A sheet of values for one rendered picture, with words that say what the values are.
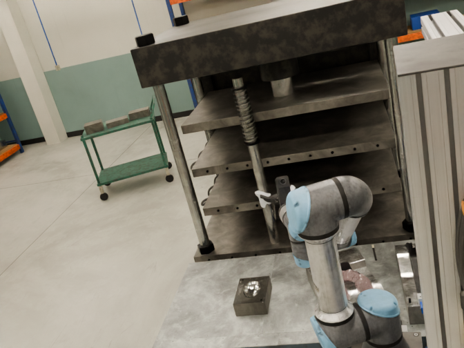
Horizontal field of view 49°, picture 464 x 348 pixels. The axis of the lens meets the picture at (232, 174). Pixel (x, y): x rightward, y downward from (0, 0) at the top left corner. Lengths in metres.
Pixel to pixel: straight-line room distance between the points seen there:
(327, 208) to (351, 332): 0.41
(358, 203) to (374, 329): 0.42
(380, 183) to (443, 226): 1.77
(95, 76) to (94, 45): 0.55
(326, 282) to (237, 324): 0.97
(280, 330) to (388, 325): 0.77
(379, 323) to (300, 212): 0.46
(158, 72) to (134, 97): 6.92
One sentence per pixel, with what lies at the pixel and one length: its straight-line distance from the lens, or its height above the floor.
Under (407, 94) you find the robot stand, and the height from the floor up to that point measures 1.99.
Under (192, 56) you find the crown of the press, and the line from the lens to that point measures 2.54.
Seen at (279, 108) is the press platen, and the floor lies 1.54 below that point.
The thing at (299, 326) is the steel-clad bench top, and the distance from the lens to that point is 2.30.
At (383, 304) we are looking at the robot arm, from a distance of 1.60.
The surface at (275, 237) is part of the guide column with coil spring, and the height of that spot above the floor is 0.83.
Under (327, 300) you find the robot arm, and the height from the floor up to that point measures 1.34.
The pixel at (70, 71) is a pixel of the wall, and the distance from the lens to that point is 9.91.
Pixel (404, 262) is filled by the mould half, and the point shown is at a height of 0.91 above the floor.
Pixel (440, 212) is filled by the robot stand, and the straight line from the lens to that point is 1.04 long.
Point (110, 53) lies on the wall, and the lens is 9.48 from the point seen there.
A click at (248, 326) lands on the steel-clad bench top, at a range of 2.36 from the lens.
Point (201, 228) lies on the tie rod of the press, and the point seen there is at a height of 0.94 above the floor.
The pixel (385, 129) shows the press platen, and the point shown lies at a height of 1.29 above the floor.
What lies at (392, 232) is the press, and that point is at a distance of 2.86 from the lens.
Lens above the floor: 2.26
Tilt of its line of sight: 22 degrees down
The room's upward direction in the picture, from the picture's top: 14 degrees counter-clockwise
